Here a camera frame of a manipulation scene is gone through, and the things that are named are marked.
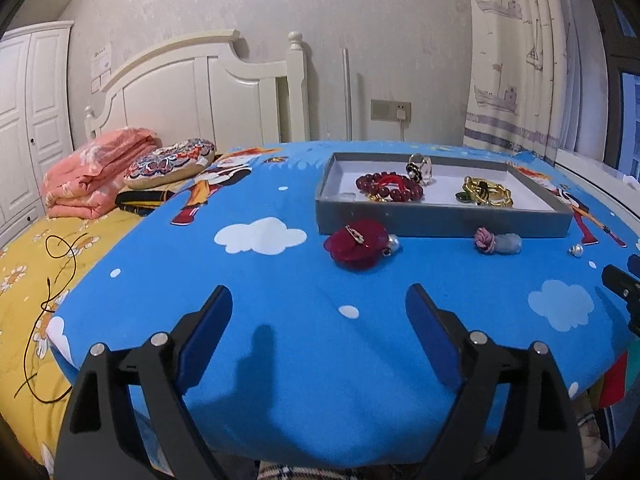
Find red flower brooch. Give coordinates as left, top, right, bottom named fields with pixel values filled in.
left=323, top=219, right=392, bottom=270

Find dark window frame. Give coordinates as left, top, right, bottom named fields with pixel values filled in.
left=592, top=0, right=639, bottom=177

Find patterned round cushion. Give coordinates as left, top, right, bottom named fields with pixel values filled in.
left=124, top=139, right=216, bottom=190

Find white window sill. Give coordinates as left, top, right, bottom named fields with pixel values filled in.
left=554, top=150, right=640, bottom=235

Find black flower ring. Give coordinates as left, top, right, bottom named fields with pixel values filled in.
left=406, top=152, right=434, bottom=186

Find pearl on brooch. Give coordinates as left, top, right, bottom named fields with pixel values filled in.
left=383, top=234, right=400, bottom=257

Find gold bamboo bracelet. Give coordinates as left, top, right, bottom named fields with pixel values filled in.
left=462, top=174, right=516, bottom=208

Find white wardrobe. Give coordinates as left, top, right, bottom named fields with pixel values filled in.
left=0, top=21, right=74, bottom=245

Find wall socket plate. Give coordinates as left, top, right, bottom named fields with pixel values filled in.
left=370, top=100, right=411, bottom=122

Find green gem pendant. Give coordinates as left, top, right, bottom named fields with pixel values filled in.
left=456, top=181, right=490, bottom=205

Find ship print curtain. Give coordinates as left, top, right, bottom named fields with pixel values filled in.
left=463, top=0, right=576, bottom=162

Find black yellow item on bed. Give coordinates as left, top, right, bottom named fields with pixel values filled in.
left=115, top=190, right=176, bottom=217

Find white wall pipe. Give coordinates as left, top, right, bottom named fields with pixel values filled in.
left=342, top=48, right=354, bottom=141

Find cream bed headboard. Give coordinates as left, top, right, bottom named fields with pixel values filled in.
left=85, top=29, right=310, bottom=151

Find pink knot jade pendant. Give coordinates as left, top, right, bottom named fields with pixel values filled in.
left=474, top=226, right=522, bottom=255

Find black cord on bed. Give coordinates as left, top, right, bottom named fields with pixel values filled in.
left=13, top=232, right=90, bottom=404

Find gold bangle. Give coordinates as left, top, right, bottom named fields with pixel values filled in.
left=478, top=191, right=513, bottom=208

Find blue cartoon tablecloth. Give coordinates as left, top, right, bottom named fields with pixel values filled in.
left=47, top=141, right=639, bottom=468

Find red bead bracelet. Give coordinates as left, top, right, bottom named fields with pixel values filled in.
left=354, top=171, right=426, bottom=204

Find white pearl earring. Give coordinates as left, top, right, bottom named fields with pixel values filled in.
left=568, top=244, right=584, bottom=258

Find grey jewelry tray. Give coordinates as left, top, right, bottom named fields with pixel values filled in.
left=314, top=152, right=573, bottom=238

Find folded pink blanket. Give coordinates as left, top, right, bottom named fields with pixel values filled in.
left=40, top=127, right=160, bottom=220

